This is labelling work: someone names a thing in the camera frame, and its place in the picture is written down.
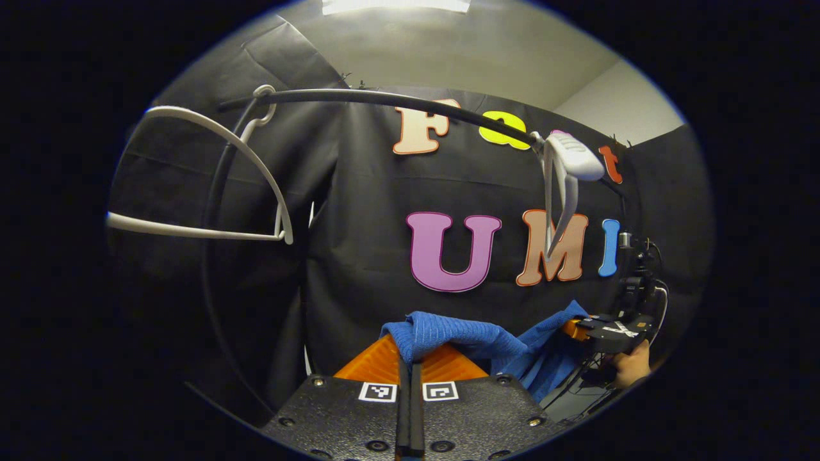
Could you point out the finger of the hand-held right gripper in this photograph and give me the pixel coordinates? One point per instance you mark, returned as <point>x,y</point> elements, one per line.
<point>608,333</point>

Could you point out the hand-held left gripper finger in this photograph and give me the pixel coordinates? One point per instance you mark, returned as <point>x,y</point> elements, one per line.
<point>403,416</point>
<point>416,416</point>

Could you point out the white plastic clothes hanger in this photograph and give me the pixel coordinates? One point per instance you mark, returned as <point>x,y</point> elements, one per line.
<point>192,229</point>
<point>573,157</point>

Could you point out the black backdrop cloth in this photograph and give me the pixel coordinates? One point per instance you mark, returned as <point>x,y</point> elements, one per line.
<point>359,211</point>

